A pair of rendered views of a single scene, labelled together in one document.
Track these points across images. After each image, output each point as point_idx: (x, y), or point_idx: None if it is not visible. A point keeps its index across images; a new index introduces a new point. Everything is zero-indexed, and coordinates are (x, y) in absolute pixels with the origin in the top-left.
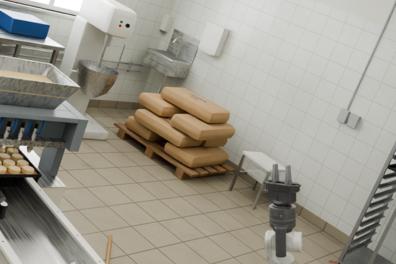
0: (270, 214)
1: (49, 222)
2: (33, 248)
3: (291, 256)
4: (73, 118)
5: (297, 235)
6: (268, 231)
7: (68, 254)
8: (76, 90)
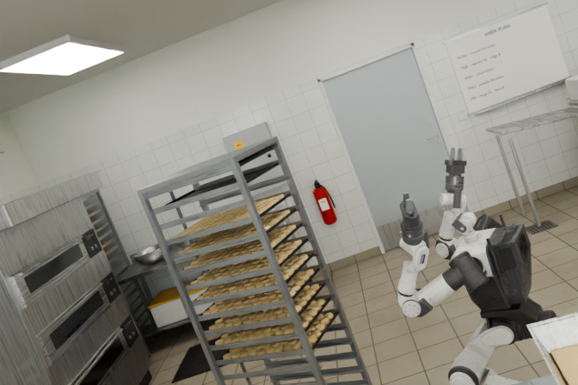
0: (422, 231)
1: None
2: None
3: (404, 261)
4: (543, 376)
5: None
6: (421, 247)
7: None
8: (534, 333)
